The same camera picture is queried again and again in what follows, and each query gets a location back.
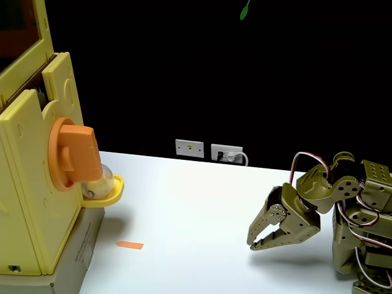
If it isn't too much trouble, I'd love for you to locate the orange round turning knob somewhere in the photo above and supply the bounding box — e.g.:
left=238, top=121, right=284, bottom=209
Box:
left=48, top=117, right=104, bottom=193

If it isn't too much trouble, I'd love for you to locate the yellow toy vending machine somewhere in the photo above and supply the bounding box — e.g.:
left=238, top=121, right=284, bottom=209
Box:
left=0, top=0, right=126, bottom=276

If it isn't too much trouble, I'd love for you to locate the orange paper arrow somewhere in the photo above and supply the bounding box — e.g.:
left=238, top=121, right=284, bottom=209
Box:
left=115, top=241, right=145, bottom=251

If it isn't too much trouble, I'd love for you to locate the clear yellow capsule ball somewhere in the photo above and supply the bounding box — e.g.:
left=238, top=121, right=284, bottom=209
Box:
left=80, top=163, right=116, bottom=200

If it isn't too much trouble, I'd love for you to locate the yellow dispensing tray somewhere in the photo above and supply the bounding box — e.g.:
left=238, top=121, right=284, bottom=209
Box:
left=81, top=173, right=125, bottom=208

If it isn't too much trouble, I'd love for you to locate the grey cardboard box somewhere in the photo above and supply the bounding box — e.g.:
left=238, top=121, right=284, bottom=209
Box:
left=0, top=206, right=106, bottom=294

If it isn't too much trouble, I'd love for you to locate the green leaf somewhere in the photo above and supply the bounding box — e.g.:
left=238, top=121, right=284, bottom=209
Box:
left=239, top=0, right=252, bottom=21

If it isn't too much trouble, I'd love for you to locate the red white black wrist cable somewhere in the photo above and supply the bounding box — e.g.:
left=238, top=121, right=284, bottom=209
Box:
left=288, top=151, right=334, bottom=184

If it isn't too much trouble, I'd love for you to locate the red white black base cable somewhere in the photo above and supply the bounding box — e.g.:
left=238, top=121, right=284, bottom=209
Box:
left=355, top=246, right=392, bottom=289

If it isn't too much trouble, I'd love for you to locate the white plug with cable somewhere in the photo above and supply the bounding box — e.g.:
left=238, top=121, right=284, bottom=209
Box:
left=225, top=151, right=249, bottom=167

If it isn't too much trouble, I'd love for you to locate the white wall socket plate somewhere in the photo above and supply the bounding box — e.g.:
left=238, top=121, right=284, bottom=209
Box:
left=210, top=143, right=244, bottom=165

